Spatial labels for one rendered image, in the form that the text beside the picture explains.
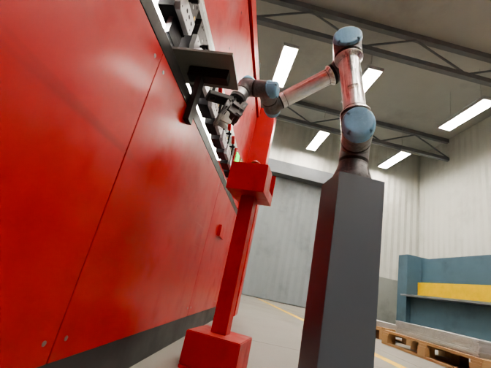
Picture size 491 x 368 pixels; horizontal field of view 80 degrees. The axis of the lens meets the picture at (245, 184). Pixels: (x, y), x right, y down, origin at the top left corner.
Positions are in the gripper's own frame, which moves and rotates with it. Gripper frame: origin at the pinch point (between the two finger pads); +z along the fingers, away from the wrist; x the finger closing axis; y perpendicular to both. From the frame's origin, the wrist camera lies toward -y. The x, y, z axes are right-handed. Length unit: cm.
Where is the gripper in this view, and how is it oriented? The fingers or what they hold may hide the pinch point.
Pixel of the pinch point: (214, 123)
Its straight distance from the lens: 117.9
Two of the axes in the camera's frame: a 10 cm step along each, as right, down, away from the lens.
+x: -4.7, 4.3, 7.7
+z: -3.5, 7.1, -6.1
